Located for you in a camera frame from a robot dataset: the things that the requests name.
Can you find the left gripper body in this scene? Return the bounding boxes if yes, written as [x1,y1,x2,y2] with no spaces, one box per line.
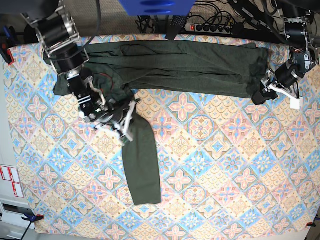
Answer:
[251,59,303,105]

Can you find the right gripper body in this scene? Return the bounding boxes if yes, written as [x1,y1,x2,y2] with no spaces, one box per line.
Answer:
[93,99,137,133]

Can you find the dark green long-sleeve shirt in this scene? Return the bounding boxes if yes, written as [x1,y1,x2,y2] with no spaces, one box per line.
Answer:
[53,41,269,205]

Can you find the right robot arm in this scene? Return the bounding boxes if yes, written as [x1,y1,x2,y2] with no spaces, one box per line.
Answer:
[22,0,136,136]

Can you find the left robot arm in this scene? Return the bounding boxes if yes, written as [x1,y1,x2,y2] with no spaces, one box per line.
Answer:
[251,0,320,110]

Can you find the white red labels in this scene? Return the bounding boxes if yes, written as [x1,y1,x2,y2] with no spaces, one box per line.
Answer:
[0,165,24,198]

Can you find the colourful patterned tablecloth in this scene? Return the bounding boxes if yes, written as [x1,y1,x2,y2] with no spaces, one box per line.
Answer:
[3,44,320,240]

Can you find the red black clamp upper left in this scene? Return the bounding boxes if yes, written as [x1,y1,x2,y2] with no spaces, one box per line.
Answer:
[0,26,15,66]

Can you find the blue plastic storage box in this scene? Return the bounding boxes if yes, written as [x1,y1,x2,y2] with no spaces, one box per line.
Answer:
[119,0,196,16]

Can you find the black remote control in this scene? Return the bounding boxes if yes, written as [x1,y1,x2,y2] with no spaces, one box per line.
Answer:
[165,15,187,41]

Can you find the blue clamp lower left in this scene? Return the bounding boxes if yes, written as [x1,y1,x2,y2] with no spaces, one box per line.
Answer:
[21,214,45,240]

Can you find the orange clamp lower right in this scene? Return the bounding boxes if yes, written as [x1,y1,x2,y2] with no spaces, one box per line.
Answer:
[306,222,317,228]

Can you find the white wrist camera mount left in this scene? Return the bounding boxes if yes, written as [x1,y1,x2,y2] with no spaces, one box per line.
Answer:
[267,83,303,110]

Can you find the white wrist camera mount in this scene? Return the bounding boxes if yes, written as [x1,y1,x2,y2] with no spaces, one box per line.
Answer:
[94,98,141,146]
[267,83,303,110]

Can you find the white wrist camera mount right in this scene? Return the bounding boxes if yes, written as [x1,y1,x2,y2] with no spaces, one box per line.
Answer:
[94,98,141,146]

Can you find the black power strip red switch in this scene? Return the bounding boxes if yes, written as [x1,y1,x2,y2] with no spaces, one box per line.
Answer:
[184,23,245,35]

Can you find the tangled black cables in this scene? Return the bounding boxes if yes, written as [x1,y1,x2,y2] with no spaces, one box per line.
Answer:
[134,0,276,35]

